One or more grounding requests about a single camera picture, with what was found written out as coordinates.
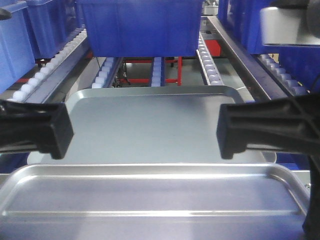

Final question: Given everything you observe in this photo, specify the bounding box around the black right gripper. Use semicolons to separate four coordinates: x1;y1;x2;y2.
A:
302;151;320;240

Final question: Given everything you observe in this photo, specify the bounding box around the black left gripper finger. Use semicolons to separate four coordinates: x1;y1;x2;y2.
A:
0;100;74;160

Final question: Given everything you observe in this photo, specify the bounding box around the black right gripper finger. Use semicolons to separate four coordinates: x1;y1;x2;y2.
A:
216;93;320;160

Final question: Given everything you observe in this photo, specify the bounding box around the silver metal tray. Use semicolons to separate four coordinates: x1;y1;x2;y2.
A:
0;163;309;240

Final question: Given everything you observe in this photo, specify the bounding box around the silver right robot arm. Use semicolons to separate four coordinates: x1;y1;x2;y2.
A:
216;0;320;240

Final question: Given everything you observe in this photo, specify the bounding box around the blue bin left shelf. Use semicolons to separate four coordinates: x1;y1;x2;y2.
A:
0;0;84;92

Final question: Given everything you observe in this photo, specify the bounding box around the blue bin shelf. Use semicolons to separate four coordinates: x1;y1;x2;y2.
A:
217;0;320;92
0;0;84;92

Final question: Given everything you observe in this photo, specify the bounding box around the silver tray on shelf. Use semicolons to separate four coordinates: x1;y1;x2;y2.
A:
27;85;277;166

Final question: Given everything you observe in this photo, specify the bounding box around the blue bin right shelf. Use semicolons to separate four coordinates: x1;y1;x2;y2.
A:
217;0;320;92

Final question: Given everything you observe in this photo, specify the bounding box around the large blue bin centre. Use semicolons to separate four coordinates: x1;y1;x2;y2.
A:
78;0;203;57

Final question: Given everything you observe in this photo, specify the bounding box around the roller track rail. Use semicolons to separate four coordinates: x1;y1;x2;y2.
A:
149;57;165;87
8;29;89;103
196;32;224;86
91;57;123;89

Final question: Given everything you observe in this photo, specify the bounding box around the flat steel divider rail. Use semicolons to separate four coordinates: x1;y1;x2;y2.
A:
207;16;292;102

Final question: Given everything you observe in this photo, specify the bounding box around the red metal frame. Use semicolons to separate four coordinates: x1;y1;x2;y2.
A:
117;40;221;88

